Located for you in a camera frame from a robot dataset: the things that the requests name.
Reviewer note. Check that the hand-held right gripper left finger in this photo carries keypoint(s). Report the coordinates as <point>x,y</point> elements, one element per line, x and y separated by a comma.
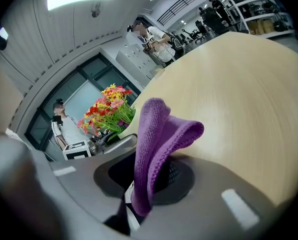
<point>76,176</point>

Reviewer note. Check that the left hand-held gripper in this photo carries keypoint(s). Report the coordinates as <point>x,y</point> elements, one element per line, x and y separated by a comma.
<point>76,151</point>

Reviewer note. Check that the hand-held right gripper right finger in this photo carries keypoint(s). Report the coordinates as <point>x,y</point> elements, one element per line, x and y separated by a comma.
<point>213,209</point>

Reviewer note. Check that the purple cloth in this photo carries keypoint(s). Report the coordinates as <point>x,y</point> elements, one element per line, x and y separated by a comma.
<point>148,134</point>

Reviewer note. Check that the potted red orange flowers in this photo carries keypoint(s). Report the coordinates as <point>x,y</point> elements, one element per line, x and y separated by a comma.
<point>113,114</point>

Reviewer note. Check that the person's left forearm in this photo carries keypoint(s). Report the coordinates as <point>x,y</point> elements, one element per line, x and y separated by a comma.
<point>4,96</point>

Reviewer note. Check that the black-framed glass window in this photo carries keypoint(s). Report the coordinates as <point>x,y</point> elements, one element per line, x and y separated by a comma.
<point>71,89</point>

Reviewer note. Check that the clear plastic cup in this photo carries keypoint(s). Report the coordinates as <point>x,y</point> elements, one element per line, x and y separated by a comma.
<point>158,73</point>

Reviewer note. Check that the grey locker cabinet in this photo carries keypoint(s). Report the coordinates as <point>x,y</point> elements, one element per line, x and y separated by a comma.
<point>133,61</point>

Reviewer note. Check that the ceiling-mounted sensor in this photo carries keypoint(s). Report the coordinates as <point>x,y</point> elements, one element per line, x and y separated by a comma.
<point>95,11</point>

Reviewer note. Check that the black office chair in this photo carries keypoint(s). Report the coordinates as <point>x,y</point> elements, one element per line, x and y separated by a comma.
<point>203,31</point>

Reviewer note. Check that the black metal railing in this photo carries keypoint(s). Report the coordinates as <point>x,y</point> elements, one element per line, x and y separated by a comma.
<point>186,1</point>

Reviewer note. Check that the small ceiling light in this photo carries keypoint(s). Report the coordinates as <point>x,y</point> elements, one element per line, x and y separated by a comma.
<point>2,33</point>

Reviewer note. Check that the white storage shelf rack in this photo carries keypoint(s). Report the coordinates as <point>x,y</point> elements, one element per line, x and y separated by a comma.
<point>261,16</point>

